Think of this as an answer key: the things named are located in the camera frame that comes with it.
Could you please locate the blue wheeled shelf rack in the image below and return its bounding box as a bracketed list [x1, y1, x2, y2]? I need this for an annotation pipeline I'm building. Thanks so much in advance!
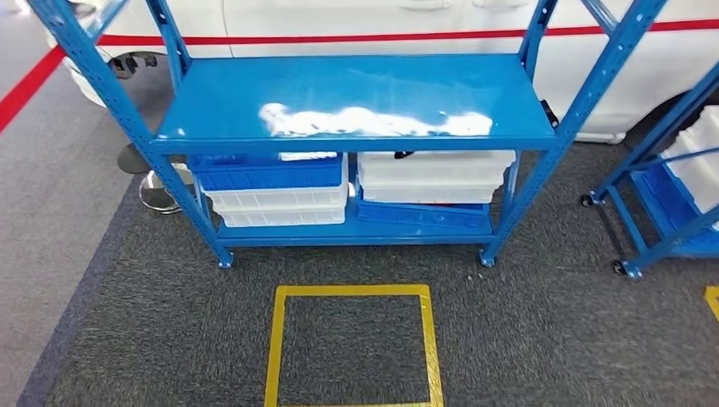
[580, 61, 719, 281]

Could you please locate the long red barrier belt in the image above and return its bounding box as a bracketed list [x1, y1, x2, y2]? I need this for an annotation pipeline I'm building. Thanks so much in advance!
[95, 18, 719, 47]

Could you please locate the wide red barrier belt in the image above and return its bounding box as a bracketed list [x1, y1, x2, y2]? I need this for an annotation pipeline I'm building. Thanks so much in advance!
[0, 46, 65, 135]

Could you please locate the white car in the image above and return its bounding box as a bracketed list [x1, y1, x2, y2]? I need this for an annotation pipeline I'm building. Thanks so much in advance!
[44, 0, 719, 144]

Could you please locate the yellow floor tape square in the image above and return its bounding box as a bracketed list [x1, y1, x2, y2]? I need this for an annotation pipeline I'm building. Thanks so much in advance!
[264, 284, 445, 407]

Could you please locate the tilted blue plastic bin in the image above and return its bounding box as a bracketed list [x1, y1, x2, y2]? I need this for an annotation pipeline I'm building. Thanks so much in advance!
[354, 179, 491, 230]

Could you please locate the blue metal shelf rack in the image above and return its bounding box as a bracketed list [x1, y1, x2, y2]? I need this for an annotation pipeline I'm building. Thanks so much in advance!
[25, 0, 670, 270]

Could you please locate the black stanchion post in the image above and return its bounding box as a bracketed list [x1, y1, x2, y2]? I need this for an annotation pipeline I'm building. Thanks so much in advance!
[116, 142, 153, 176]

